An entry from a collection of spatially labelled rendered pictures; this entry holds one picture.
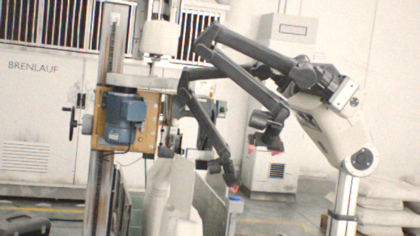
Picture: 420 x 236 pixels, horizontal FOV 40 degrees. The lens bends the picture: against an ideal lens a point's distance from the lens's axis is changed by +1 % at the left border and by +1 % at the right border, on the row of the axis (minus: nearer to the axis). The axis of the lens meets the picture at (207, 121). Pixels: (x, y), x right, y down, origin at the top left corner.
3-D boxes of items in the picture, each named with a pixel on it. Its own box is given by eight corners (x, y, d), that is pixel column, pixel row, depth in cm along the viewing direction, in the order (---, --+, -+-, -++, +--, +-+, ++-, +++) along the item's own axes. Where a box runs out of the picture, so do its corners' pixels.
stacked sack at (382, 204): (404, 214, 520) (407, 200, 519) (358, 210, 515) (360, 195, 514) (376, 196, 585) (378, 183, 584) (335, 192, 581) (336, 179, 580)
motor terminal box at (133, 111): (146, 126, 267) (148, 102, 266) (126, 126, 261) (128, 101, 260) (137, 123, 274) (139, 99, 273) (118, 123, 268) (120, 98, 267)
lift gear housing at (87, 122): (91, 137, 290) (93, 115, 289) (79, 136, 289) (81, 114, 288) (91, 134, 301) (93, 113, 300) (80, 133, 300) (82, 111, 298)
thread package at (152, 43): (178, 58, 270) (182, 21, 269) (143, 54, 267) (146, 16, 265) (173, 58, 286) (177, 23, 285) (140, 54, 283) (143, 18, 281)
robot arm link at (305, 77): (205, 18, 197) (207, 12, 206) (189, 53, 202) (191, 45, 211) (321, 73, 202) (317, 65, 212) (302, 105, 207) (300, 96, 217)
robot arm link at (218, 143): (185, 86, 266) (187, 78, 276) (174, 92, 267) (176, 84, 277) (233, 158, 278) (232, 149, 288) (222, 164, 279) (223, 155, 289)
